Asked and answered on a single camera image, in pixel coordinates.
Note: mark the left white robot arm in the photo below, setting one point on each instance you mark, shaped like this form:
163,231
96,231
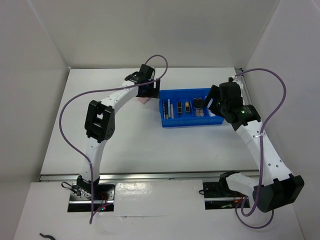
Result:
100,122

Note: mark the brown eyeshadow palette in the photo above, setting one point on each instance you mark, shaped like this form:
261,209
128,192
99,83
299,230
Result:
199,113

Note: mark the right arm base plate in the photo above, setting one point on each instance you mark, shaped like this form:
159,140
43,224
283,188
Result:
216,198

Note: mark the aluminium rail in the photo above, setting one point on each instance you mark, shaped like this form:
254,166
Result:
240,79
113,177

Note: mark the black round powder jar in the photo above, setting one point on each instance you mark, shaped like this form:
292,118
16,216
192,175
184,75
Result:
197,103

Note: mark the aluminium rail front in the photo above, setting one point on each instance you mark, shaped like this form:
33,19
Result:
113,177

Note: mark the white blue makeup pen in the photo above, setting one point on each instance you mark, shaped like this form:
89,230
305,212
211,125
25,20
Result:
169,115

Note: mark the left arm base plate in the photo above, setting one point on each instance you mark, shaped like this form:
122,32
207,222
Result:
80,201

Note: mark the pink slim makeup tube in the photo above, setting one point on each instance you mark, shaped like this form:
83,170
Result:
172,111

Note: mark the aluminium rail right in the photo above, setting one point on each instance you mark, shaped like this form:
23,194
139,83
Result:
240,79

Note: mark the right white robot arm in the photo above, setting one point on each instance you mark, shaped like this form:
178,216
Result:
277,186

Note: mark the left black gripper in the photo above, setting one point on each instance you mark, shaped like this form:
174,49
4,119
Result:
153,92

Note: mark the black gold lipstick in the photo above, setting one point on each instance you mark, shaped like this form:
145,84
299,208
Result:
187,107
179,108

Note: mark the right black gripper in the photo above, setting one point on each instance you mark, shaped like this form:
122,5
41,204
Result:
213,93

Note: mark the black hook bottom left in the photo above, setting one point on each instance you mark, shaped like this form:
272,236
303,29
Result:
46,236

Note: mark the blue plastic organizer bin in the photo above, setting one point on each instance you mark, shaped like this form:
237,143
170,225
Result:
186,119

